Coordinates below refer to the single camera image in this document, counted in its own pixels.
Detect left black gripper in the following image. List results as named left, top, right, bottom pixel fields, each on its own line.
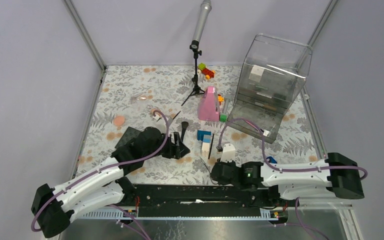
left=144, top=130, right=190, bottom=160

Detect black wire hair loop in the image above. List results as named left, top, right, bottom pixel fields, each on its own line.
left=199, top=156, right=217, bottom=185

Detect white blue brick stack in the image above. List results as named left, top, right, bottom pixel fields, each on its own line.
left=196, top=130, right=212, bottom=157

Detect black makeup brush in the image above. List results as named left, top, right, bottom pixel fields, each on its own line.
left=180, top=121, right=189, bottom=145

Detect pink eyebrow razor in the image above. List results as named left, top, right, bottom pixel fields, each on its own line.
left=244, top=120, right=271, bottom=137

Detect white cardboard box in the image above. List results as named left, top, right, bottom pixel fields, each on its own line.
left=248, top=64, right=265, bottom=83

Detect clear acrylic makeup organizer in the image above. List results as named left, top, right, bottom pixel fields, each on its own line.
left=227, top=33, right=313, bottom=144

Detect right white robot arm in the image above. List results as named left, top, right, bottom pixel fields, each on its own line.
left=210, top=152, right=368, bottom=206

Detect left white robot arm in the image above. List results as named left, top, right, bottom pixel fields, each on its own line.
left=31, top=126, right=190, bottom=238

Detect beige makeup sponge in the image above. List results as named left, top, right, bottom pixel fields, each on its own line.
left=150, top=108, right=161, bottom=117

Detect pink foam wedge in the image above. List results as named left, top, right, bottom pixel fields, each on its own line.
left=197, top=86, right=220, bottom=122

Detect blue toy car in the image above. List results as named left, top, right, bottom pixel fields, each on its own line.
left=266, top=156, right=278, bottom=164

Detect green lego brick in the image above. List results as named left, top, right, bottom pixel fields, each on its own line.
left=219, top=113, right=228, bottom=123

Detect dark green lego baseplate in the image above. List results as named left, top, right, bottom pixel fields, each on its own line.
left=115, top=126, right=141, bottom=149

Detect yellow toy piece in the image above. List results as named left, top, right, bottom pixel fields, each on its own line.
left=217, top=94, right=224, bottom=104

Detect clear plastic wrapper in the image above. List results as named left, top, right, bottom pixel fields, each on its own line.
left=130, top=93, right=148, bottom=103

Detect round orange powder puff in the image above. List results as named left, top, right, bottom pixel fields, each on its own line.
left=112, top=115, right=126, bottom=127

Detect red yellow lego bricks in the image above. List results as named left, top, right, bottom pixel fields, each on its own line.
left=197, top=63, right=215, bottom=80

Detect silver microphone on tripod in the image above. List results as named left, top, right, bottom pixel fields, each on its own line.
left=181, top=0, right=212, bottom=106

